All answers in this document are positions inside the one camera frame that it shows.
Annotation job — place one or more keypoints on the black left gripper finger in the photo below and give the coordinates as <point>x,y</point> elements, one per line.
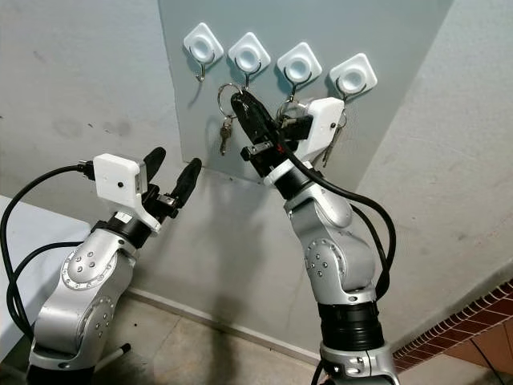
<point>190,183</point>
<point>155,164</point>

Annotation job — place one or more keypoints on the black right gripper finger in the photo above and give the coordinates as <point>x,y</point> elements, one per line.
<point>248,123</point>
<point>263,119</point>

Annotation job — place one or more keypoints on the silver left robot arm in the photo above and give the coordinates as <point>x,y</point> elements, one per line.
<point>84,305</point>

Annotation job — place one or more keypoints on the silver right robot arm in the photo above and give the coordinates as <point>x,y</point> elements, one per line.
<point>337,257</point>

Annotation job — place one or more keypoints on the hanging metal key set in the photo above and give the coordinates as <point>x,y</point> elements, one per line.
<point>327,156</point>

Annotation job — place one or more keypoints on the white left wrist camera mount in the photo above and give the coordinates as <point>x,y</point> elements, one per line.
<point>116,180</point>

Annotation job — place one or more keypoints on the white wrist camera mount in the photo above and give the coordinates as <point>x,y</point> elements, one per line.
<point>116,180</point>
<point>325,124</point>

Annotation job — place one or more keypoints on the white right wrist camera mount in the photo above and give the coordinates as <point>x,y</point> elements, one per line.
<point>325,124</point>

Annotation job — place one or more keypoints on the white square wall hook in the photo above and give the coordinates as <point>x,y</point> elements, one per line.
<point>249,54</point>
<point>353,76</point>
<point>299,64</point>
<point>203,44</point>

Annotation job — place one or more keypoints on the grey wall board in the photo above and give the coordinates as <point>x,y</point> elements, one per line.
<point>401,24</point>

